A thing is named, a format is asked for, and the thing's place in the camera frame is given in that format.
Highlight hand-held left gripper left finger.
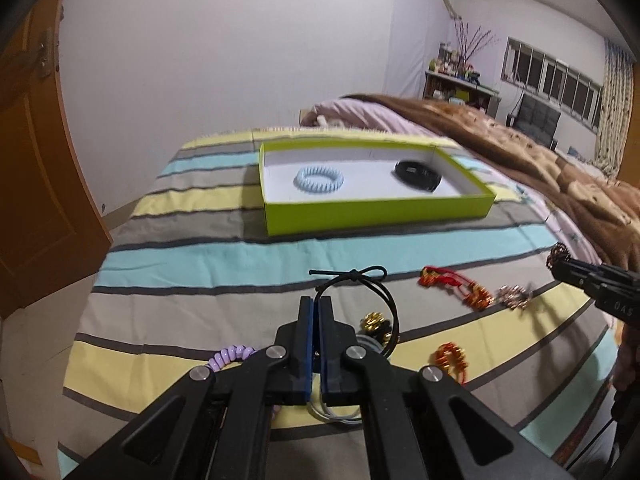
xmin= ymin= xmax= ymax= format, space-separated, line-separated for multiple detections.
xmin=65 ymin=296 xmax=317 ymax=480

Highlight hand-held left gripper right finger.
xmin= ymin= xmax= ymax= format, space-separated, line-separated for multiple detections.
xmin=320 ymin=296 xmax=576 ymax=480

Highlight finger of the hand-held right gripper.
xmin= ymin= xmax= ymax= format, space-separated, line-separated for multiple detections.
xmin=560 ymin=257 xmax=640 ymax=282
xmin=551 ymin=264 xmax=608 ymax=295

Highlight brown beaded ornament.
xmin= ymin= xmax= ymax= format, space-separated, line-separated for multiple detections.
xmin=547 ymin=242 xmax=572 ymax=268

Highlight gold and black hair tie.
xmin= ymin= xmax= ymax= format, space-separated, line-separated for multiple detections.
xmin=361 ymin=311 xmax=393 ymax=341

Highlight white cord bracelet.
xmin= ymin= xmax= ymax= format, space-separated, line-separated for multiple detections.
xmin=309 ymin=399 xmax=362 ymax=427

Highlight black cord hair tie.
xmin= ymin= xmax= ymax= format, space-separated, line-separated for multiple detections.
xmin=309 ymin=266 xmax=401 ymax=357

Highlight purple spiral hair tie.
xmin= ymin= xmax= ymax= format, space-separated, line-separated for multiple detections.
xmin=207 ymin=343 xmax=258 ymax=372

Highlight red and gold knotted bracelet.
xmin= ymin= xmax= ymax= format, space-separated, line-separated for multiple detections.
xmin=419 ymin=266 xmax=494 ymax=310

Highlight lime green cardboard box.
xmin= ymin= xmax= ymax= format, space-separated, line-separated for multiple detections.
xmin=259 ymin=141 xmax=497 ymax=237

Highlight person's right hand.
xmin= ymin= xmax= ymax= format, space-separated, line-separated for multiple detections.
xmin=616 ymin=324 xmax=640 ymax=393

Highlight brown plush blanket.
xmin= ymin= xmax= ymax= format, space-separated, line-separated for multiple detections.
xmin=340 ymin=94 xmax=640 ymax=286

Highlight grey padded chair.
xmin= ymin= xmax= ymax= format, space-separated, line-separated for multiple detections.
xmin=512 ymin=94 xmax=562 ymax=149

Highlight patterned curtain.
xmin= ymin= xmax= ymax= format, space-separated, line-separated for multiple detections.
xmin=595 ymin=37 xmax=634 ymax=178

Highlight black wristband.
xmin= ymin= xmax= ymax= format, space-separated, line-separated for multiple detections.
xmin=390 ymin=159 xmax=444 ymax=194

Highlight barred window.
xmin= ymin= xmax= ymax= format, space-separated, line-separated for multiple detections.
xmin=501 ymin=36 xmax=603 ymax=133

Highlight cluttered shelf unit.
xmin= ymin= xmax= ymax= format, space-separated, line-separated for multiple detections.
xmin=424 ymin=70 xmax=501 ymax=116

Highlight pink quilt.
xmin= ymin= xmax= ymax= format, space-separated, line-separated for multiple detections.
xmin=307 ymin=97 xmax=451 ymax=137

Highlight dried flower branches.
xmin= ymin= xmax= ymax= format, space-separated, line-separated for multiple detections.
xmin=452 ymin=19 xmax=499 ymax=68

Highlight wooden door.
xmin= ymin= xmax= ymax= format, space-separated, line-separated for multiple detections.
xmin=0 ymin=0 xmax=113 ymax=321

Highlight silver bead hair tie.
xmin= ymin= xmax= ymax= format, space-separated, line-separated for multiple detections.
xmin=495 ymin=284 xmax=534 ymax=312

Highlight red and gold beaded bracelet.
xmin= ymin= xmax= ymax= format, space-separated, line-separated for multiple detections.
xmin=433 ymin=342 xmax=471 ymax=384

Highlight light blue spiral hair tie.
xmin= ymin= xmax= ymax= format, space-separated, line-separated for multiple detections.
xmin=293 ymin=164 xmax=346 ymax=195

